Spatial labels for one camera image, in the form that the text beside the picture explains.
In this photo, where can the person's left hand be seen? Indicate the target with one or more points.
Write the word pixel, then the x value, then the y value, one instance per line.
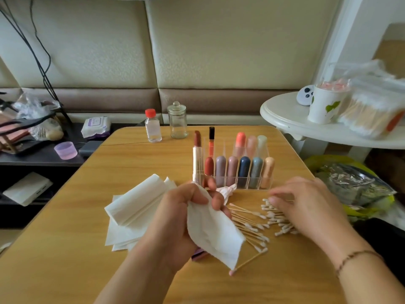
pixel 168 228

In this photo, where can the person's right hand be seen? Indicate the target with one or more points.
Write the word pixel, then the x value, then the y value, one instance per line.
pixel 313 209

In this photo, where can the pile of cotton swabs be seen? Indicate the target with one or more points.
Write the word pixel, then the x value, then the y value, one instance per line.
pixel 281 218

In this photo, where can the metallic purple lipstick cap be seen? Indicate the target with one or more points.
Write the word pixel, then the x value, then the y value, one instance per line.
pixel 199 254

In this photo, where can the stack of white tissues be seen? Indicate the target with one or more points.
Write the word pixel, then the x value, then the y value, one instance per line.
pixel 123 228

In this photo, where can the large white tissue sheet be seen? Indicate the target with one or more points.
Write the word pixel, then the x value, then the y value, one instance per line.
pixel 218 234

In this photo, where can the red lipstick beige tube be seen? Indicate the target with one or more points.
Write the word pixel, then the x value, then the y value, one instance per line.
pixel 268 172

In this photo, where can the clear acrylic lipstick organizer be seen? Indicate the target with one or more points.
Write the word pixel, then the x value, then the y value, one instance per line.
pixel 256 172

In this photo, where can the red lipstick grey-blue tube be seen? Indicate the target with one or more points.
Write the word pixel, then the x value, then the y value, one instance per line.
pixel 256 172

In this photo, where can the brown lipstick gold tube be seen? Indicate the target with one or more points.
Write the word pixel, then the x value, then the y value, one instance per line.
pixel 197 158

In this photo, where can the red lipstick mauve tube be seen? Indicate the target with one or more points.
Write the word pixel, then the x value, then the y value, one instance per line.
pixel 220 171

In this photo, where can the red lipstick navy tube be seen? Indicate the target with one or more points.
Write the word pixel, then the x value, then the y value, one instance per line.
pixel 244 172

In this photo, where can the red lipstick dusty pink tube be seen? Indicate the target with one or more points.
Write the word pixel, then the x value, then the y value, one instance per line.
pixel 232 171

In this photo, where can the person's left forearm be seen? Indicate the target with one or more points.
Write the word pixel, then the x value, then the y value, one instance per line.
pixel 136 281

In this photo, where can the person's right forearm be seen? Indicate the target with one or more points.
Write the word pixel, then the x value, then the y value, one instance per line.
pixel 373 272

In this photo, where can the pink-tipped cotton swab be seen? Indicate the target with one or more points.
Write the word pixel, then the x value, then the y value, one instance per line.
pixel 247 262

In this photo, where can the yellow-green bin with bag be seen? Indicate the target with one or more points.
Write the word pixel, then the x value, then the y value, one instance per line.
pixel 351 186

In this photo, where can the white round side table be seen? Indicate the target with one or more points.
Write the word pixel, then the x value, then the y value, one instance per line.
pixel 288 117

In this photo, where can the clear bottle red cap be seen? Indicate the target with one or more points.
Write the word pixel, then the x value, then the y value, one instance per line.
pixel 153 128

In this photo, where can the white mug green leaf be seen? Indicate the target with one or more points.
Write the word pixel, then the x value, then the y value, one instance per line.
pixel 326 107

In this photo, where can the glass jar with lid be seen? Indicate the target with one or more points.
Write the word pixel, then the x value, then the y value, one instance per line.
pixel 177 123

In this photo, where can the dark grey flat box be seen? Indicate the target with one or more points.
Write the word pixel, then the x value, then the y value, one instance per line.
pixel 90 147

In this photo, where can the white panda figure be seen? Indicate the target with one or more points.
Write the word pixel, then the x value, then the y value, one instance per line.
pixel 305 95

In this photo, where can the wet wipes pack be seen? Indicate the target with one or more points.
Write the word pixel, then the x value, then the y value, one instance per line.
pixel 95 127

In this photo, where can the small purple plastic cup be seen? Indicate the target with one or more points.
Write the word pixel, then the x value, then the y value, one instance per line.
pixel 65 150

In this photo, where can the black low shelf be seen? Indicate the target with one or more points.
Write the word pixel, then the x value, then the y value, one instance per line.
pixel 41 162

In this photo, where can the white power bank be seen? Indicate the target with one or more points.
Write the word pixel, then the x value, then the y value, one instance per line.
pixel 26 188

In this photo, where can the beige padded backrest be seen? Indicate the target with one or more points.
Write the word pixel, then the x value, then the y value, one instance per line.
pixel 240 41

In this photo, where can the crumpled clear plastic bag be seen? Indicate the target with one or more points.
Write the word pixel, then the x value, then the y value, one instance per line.
pixel 31 105

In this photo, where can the pink tray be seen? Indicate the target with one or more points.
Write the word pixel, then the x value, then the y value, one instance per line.
pixel 6 126

